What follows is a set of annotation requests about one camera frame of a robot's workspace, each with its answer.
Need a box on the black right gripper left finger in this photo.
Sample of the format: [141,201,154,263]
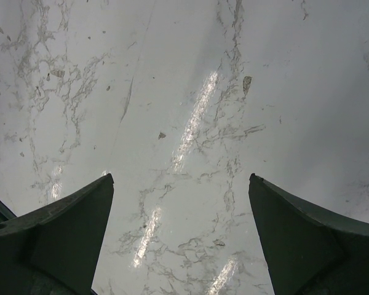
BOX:
[0,174,114,294]

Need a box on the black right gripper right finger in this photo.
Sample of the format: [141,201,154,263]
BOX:
[248,174,369,294]

